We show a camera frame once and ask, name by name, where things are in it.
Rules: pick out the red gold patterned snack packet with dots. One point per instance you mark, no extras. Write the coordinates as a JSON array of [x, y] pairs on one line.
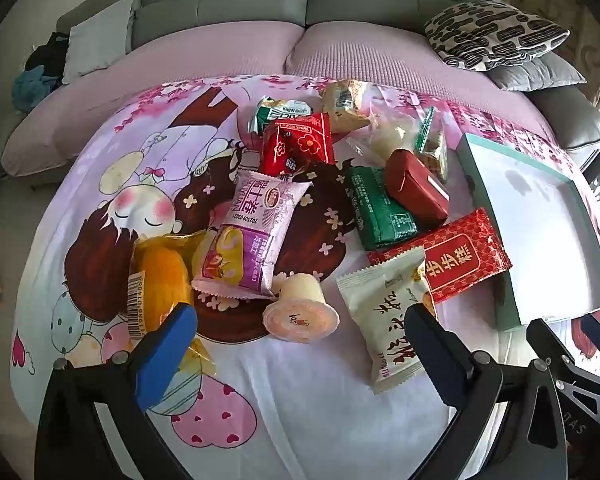
[[470, 255]]

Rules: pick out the black and white patterned pillow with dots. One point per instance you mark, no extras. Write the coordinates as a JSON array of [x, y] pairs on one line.
[[495, 32]]

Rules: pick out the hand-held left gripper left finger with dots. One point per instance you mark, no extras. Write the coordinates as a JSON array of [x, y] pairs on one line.
[[166, 355]]

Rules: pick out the dark clothes pile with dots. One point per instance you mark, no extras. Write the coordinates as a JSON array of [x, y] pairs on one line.
[[50, 55]]

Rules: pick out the orange jelly packet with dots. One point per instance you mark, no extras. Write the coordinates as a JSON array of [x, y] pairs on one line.
[[160, 270]]

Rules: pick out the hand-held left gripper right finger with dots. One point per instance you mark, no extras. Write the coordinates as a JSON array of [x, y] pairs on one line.
[[430, 347]]

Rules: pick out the blue cloth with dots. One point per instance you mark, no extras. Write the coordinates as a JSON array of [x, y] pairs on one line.
[[32, 90]]

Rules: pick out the red flower print snack packet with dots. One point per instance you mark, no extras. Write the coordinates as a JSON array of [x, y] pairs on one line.
[[300, 145]]

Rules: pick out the clear packet with green edge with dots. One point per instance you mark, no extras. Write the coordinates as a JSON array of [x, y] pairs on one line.
[[432, 150]]

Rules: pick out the light grey pillow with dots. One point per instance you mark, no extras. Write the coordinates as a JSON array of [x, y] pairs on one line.
[[97, 40]]

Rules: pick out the clear packet with round pastry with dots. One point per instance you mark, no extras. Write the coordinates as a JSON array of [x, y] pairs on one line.
[[390, 137]]

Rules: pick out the pink purple snack packet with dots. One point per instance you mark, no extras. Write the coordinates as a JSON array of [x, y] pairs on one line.
[[260, 220]]

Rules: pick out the printed blanket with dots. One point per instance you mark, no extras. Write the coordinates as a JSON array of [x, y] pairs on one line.
[[290, 410]]

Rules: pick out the pink sofa cover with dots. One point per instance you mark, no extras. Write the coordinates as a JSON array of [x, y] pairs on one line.
[[205, 55]]

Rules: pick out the beige snack packet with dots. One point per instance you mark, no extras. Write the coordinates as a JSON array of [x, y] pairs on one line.
[[345, 105]]

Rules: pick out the pale jelly cup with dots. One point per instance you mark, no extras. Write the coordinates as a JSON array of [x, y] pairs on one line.
[[300, 312]]

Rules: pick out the teal and white box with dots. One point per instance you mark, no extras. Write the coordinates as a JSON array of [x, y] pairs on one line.
[[530, 220]]

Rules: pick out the dark red boxy snack packet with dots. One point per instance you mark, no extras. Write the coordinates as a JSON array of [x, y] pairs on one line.
[[415, 185]]

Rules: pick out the green and white snack packet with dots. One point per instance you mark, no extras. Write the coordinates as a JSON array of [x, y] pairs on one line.
[[280, 110]]

